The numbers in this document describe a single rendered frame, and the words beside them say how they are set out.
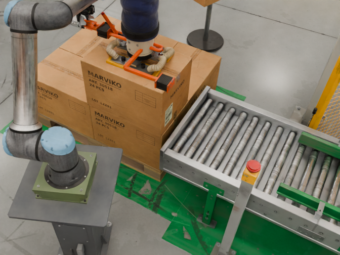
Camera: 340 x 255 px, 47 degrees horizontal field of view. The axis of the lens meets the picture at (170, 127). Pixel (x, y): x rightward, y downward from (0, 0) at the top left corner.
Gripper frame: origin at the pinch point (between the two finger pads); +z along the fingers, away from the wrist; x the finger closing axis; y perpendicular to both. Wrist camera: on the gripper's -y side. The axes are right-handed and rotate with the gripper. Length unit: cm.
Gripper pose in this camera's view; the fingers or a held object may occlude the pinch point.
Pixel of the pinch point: (83, 24)
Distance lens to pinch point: 265.4
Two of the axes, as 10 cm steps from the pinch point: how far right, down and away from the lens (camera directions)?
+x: 4.6, -6.5, 6.1
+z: -0.5, 6.7, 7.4
